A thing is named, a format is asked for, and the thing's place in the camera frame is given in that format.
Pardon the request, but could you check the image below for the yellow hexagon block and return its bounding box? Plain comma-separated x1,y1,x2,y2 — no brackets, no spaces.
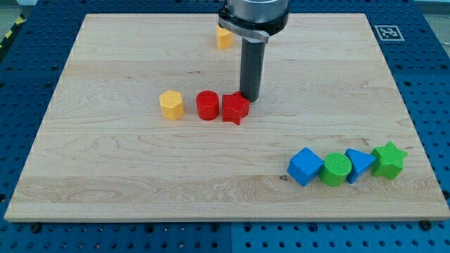
159,90,185,120

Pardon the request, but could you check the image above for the light wooden board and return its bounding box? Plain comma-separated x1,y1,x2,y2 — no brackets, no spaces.
5,13,449,223

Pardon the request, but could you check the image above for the red cylinder block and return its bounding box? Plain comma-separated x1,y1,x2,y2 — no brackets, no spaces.
196,90,219,121

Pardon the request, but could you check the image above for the black bolt bottom left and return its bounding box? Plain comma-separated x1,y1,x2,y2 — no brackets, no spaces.
30,223,42,234

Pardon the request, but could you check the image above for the blue triangle block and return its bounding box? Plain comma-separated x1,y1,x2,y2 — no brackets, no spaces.
345,148,376,184

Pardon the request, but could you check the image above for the green cylinder block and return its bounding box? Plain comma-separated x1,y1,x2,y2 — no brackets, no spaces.
319,153,352,187

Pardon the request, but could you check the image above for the black bolt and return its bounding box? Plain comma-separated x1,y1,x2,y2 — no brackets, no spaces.
30,223,42,234
419,220,433,231

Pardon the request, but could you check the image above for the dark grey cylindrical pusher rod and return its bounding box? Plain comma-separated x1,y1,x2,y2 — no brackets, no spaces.
239,38,265,102

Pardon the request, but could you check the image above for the black bolt bottom right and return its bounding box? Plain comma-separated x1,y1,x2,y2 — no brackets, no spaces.
419,220,433,231

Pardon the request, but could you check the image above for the blue cube block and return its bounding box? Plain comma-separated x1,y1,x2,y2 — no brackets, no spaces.
287,147,323,186

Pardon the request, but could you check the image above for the red star block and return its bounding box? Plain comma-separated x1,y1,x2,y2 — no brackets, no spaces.
222,91,250,125

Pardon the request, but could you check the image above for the white fiducial marker tag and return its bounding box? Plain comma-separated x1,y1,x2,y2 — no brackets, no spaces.
374,25,404,41

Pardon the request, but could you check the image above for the yellow heart block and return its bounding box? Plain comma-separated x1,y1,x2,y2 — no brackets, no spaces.
216,26,234,50

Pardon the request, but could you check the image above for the green star block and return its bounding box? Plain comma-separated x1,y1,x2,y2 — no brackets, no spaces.
371,141,408,180

